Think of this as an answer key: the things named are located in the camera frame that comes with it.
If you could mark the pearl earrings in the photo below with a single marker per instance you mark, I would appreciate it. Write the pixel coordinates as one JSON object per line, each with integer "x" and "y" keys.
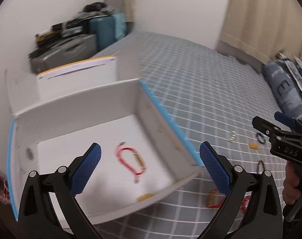
{"x": 232, "y": 136}

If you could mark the pile of dark clothes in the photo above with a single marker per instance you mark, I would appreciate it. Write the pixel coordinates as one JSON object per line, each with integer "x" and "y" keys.
{"x": 94, "y": 9}

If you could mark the blue grey striped pillow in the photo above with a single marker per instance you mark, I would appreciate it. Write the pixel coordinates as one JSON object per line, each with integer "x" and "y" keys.
{"x": 286, "y": 92}

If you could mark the grey checked bed sheet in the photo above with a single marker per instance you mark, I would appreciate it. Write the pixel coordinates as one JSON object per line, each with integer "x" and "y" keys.
{"x": 208, "y": 95}

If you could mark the white blue cardboard box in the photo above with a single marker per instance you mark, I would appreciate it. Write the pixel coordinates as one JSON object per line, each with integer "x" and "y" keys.
{"x": 59, "y": 114}

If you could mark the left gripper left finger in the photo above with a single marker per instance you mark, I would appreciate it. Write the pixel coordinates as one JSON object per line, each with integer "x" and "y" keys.
{"x": 37, "y": 216}

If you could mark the tied beige curtain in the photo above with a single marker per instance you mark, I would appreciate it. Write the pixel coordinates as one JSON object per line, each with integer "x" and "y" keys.
{"x": 129, "y": 10}

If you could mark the yellow flower bead charm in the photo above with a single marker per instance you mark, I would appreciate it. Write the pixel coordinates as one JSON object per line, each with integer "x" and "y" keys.
{"x": 253, "y": 146}

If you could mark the person's right hand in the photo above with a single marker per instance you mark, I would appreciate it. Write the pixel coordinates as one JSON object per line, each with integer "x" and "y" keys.
{"x": 290, "y": 192}

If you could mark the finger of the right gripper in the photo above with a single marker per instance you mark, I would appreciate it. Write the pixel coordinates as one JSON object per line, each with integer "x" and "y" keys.
{"x": 294, "y": 124}
{"x": 265, "y": 127}

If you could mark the gold jewelry piece in box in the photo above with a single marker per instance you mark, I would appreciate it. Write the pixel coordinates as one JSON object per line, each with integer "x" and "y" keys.
{"x": 144, "y": 197}

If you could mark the teal suitcase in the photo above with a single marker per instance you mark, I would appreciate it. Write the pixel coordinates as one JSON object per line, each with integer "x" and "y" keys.
{"x": 108, "y": 29}

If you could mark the grey suitcase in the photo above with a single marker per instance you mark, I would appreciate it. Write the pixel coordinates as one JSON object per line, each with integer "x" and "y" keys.
{"x": 67, "y": 51}

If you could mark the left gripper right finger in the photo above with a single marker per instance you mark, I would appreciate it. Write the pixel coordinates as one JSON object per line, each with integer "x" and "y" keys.
{"x": 263, "y": 216}

